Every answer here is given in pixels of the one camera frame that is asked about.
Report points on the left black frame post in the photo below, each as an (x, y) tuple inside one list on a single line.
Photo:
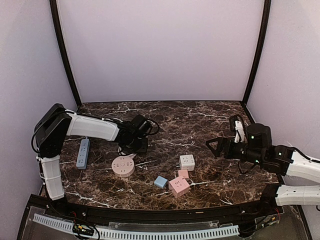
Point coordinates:
[(63, 52)]

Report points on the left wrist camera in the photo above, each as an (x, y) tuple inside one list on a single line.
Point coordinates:
[(142, 126)]

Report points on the black front frame rail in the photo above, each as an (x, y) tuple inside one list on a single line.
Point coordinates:
[(237, 214)]

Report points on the blue power strip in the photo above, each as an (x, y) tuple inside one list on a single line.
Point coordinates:
[(83, 153)]

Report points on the white cube socket adapter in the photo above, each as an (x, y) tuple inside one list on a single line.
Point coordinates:
[(187, 162)]

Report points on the small blue plug adapter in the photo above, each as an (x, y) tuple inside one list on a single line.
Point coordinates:
[(160, 182)]

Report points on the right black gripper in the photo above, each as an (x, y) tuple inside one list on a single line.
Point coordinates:
[(227, 147)]

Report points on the pink round power socket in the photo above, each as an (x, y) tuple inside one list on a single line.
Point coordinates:
[(123, 166)]

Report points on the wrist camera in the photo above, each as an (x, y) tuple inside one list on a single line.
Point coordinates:
[(142, 126), (237, 125)]

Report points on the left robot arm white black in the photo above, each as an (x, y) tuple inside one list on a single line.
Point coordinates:
[(50, 132)]

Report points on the right black frame post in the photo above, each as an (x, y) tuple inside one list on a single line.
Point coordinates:
[(258, 51)]

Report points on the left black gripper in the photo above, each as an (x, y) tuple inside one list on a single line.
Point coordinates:
[(136, 146)]

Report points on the small pink plug adapter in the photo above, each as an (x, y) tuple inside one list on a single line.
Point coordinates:
[(182, 173)]

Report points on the pink cube socket adapter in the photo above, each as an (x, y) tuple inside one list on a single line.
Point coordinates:
[(179, 186)]

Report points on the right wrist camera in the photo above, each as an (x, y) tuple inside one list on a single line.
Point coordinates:
[(237, 125)]

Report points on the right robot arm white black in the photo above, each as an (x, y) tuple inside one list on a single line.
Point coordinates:
[(277, 159)]

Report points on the black frame post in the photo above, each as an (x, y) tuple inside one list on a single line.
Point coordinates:
[(258, 51), (63, 52)]

